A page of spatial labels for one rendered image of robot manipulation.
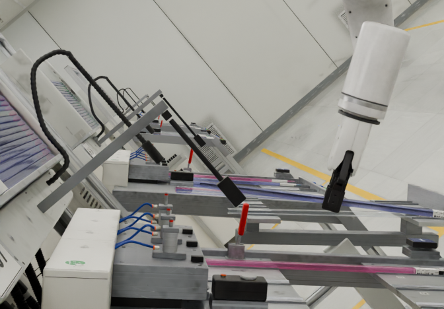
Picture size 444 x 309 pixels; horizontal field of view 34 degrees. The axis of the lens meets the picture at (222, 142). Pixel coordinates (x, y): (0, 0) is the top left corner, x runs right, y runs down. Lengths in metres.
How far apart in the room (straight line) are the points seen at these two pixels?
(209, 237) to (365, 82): 4.64
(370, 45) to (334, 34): 7.87
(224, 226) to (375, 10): 4.58
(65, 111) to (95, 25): 6.60
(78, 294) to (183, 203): 1.28
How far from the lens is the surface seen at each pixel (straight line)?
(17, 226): 0.94
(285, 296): 1.17
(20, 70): 2.29
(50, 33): 8.88
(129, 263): 1.05
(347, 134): 1.26
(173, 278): 1.05
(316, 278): 1.47
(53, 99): 2.27
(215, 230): 5.83
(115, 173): 2.36
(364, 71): 1.27
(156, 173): 2.49
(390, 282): 1.34
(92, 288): 0.92
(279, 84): 8.95
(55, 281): 0.93
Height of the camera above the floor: 1.37
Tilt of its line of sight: 7 degrees down
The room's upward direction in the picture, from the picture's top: 40 degrees counter-clockwise
